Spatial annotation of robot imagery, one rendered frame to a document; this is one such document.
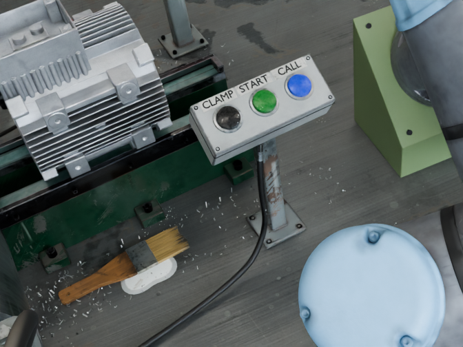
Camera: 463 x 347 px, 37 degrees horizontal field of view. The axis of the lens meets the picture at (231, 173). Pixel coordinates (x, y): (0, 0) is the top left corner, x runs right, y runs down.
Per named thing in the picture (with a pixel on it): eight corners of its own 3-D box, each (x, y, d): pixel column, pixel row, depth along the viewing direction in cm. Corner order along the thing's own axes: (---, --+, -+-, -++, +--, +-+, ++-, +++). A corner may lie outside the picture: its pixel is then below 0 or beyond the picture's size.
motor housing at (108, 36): (55, 204, 99) (5, 106, 85) (22, 128, 111) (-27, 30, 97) (182, 147, 103) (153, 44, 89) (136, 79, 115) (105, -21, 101)
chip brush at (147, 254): (66, 313, 101) (65, 310, 100) (56, 288, 104) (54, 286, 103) (191, 248, 105) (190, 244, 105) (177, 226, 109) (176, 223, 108)
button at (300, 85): (293, 104, 87) (295, 99, 85) (281, 84, 87) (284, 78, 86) (313, 95, 87) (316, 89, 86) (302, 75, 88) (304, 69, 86)
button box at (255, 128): (211, 167, 88) (215, 155, 83) (187, 119, 89) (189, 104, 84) (327, 113, 91) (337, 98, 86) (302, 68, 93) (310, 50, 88)
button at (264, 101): (258, 120, 86) (260, 115, 84) (247, 100, 86) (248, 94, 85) (278, 111, 86) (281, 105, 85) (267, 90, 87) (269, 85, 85)
